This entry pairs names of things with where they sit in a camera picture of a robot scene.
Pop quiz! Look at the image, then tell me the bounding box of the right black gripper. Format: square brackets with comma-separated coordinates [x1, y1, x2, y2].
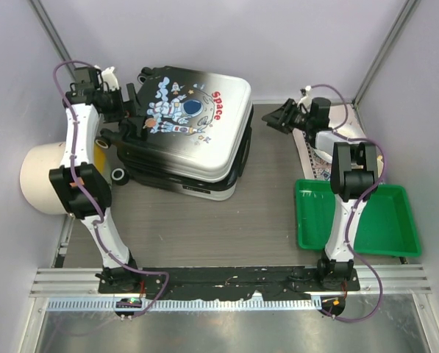
[260, 99, 312, 135]

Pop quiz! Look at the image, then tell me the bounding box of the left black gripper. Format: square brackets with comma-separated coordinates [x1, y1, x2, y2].
[99, 84, 146, 124]

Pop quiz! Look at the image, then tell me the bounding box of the black white astronaut suitcase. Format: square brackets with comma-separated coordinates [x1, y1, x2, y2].
[96, 66, 254, 201]

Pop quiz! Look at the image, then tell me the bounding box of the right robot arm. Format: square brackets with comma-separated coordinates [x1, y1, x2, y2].
[262, 97, 381, 290]

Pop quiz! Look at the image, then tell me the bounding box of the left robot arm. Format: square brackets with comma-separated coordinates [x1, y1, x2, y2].
[49, 60, 140, 293]

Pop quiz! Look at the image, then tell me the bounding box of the patterned placemat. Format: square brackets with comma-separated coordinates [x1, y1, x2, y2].
[292, 104, 362, 181]

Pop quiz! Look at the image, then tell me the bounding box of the orange swing lid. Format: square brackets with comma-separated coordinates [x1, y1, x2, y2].
[93, 144, 107, 174]

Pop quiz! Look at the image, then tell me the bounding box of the white paper plate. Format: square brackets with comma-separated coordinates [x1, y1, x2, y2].
[313, 122, 365, 163]

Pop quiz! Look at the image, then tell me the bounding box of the yellow cup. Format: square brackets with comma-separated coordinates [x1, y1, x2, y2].
[376, 155, 384, 177]

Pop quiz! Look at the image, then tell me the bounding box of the white cylindrical bin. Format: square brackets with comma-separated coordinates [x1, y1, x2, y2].
[20, 142, 66, 215]

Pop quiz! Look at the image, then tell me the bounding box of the green plastic tray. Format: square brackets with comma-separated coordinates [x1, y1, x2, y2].
[295, 179, 421, 257]

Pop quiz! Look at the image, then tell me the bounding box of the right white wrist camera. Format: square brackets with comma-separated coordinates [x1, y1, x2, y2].
[298, 85, 312, 110]

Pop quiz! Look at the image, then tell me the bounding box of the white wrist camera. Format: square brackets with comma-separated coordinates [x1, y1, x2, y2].
[95, 65, 120, 91]
[298, 85, 312, 110]

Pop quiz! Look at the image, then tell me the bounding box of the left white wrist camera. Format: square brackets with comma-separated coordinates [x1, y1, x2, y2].
[95, 65, 120, 91]

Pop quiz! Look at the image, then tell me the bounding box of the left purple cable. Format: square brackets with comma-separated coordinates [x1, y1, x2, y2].
[53, 60, 171, 319]

